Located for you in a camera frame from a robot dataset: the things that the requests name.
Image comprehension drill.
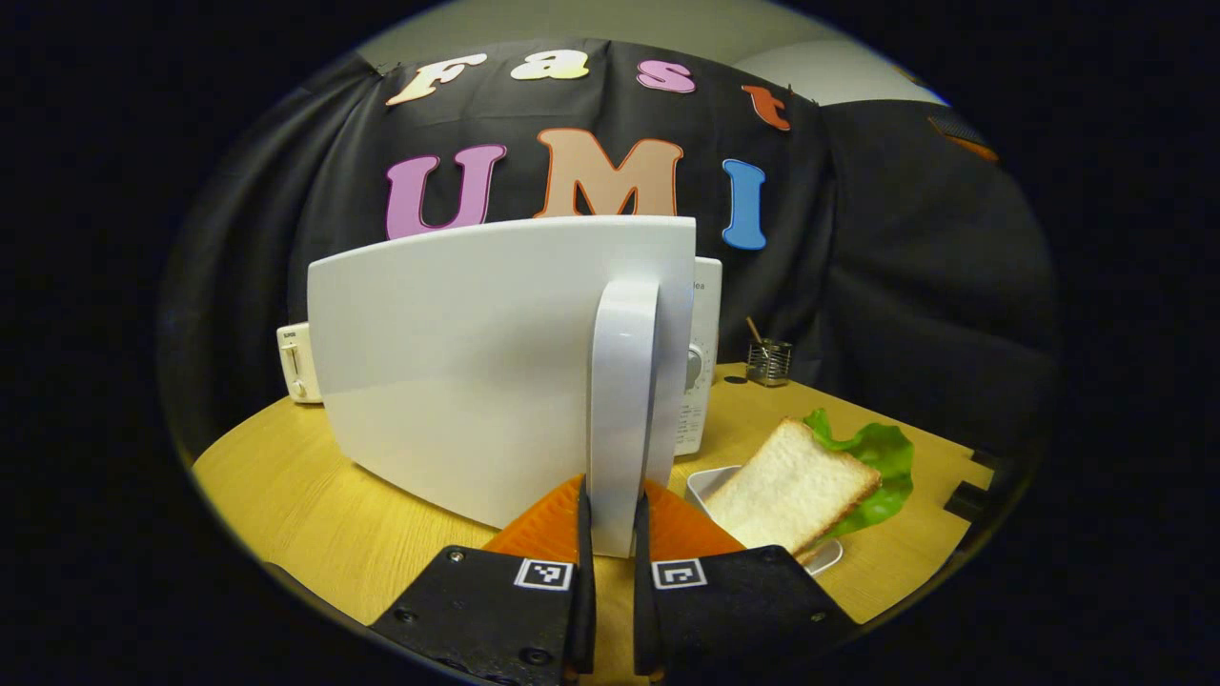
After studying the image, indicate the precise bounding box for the metal mesh holder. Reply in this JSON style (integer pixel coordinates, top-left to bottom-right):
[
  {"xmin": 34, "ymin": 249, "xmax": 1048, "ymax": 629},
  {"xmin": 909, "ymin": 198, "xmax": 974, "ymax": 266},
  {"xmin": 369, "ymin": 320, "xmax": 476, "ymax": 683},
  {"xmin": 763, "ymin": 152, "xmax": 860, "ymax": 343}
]
[{"xmin": 745, "ymin": 338, "xmax": 794, "ymax": 387}]

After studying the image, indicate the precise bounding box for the white bread slice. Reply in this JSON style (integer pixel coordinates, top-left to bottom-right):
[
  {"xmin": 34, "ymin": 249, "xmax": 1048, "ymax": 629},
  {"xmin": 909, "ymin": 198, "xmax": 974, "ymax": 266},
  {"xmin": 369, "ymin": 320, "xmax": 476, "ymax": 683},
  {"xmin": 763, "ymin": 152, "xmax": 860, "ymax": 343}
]
[{"xmin": 703, "ymin": 417, "xmax": 883, "ymax": 563}]

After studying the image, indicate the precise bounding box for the black backdrop cloth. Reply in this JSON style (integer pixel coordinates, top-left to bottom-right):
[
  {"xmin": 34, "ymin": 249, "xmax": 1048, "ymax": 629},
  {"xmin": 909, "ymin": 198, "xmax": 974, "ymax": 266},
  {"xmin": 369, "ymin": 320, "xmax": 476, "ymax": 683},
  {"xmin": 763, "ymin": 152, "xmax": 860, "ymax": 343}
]
[{"xmin": 157, "ymin": 38, "xmax": 1064, "ymax": 468}]

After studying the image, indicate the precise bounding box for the green lettuce leaf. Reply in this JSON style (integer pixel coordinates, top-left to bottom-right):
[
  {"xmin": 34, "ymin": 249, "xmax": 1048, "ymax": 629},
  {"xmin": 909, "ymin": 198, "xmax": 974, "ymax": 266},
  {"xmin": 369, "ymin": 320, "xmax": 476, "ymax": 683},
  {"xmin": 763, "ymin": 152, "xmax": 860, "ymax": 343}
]
[{"xmin": 803, "ymin": 408, "xmax": 916, "ymax": 544}]

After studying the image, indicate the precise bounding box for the white toaster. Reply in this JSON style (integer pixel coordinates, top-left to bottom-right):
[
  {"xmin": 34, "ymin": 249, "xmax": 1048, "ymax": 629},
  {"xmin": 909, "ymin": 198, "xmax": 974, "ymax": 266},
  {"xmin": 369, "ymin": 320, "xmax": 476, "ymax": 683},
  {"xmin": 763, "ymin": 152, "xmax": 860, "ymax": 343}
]
[{"xmin": 276, "ymin": 322, "xmax": 325, "ymax": 404}]

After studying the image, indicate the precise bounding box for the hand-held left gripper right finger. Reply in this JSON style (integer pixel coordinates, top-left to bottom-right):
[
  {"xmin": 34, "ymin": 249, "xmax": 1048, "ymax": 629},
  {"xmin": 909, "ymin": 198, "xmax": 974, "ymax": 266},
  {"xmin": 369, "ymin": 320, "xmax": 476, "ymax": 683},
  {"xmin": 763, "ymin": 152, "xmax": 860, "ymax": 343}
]
[{"xmin": 632, "ymin": 479, "xmax": 859, "ymax": 685}]

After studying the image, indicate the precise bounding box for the black bracket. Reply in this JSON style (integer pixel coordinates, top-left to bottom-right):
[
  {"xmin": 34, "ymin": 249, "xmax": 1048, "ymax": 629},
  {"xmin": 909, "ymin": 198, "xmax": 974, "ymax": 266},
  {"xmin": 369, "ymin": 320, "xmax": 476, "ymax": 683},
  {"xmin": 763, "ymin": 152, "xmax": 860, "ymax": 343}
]
[{"xmin": 944, "ymin": 448, "xmax": 1011, "ymax": 523}]

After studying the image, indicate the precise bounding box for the white food tray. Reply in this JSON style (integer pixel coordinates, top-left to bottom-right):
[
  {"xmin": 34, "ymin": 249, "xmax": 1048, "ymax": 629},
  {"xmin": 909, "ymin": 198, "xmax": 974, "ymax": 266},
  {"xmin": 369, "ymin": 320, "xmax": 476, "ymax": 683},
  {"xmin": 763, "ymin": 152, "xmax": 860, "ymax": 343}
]
[{"xmin": 684, "ymin": 465, "xmax": 844, "ymax": 577}]

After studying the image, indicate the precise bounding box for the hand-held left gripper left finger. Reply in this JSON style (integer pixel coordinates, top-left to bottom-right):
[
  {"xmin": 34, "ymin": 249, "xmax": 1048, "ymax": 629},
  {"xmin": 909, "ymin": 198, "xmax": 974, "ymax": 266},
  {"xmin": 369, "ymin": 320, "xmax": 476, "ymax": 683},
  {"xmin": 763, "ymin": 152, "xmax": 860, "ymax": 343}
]
[{"xmin": 370, "ymin": 474, "xmax": 597, "ymax": 685}]

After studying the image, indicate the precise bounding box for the white microwave oven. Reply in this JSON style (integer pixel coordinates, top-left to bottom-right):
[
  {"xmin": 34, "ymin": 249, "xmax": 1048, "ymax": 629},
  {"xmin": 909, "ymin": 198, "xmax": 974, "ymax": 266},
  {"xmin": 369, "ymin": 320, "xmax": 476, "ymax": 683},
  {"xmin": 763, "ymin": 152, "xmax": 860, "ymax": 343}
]
[{"xmin": 307, "ymin": 215, "xmax": 723, "ymax": 558}]

